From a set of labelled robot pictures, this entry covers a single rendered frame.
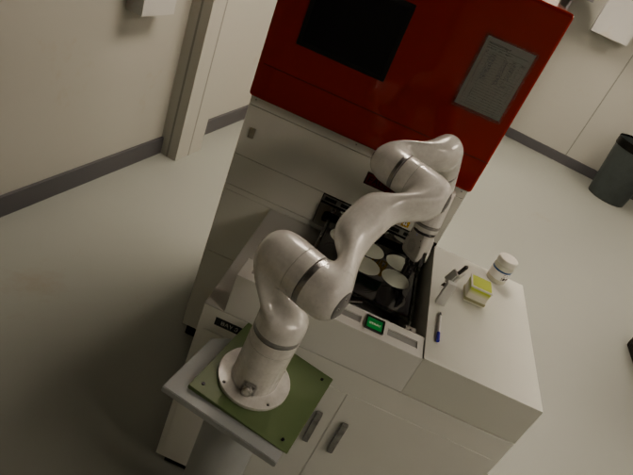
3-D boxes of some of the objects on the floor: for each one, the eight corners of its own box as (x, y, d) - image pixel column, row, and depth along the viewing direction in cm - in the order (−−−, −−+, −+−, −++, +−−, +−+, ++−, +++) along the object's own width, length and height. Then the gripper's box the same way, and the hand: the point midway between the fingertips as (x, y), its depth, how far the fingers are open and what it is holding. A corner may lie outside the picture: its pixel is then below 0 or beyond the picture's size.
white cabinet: (217, 352, 253) (269, 209, 210) (408, 441, 251) (501, 314, 208) (148, 468, 198) (201, 306, 155) (392, 581, 196) (514, 450, 154)
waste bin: (625, 200, 680) (664, 151, 643) (628, 216, 633) (671, 163, 596) (583, 178, 690) (619, 128, 653) (583, 192, 643) (622, 139, 606)
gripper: (446, 240, 179) (424, 286, 186) (424, 219, 191) (405, 263, 198) (427, 237, 175) (406, 286, 183) (406, 216, 188) (387, 261, 195)
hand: (407, 269), depth 190 cm, fingers closed
